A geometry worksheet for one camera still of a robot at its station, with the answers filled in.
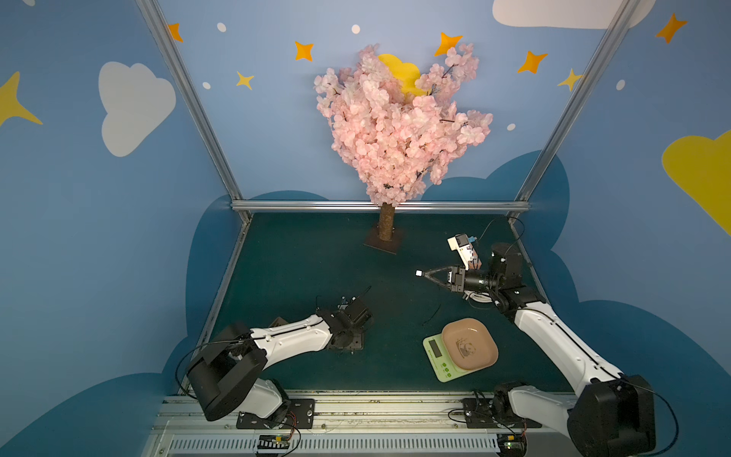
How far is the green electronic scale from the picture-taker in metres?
0.81

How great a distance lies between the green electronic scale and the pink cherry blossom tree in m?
0.49

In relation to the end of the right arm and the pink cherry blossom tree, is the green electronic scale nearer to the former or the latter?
the end of the right arm

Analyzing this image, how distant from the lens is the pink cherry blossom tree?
2.13 feet

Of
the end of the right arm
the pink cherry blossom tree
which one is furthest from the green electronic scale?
the pink cherry blossom tree
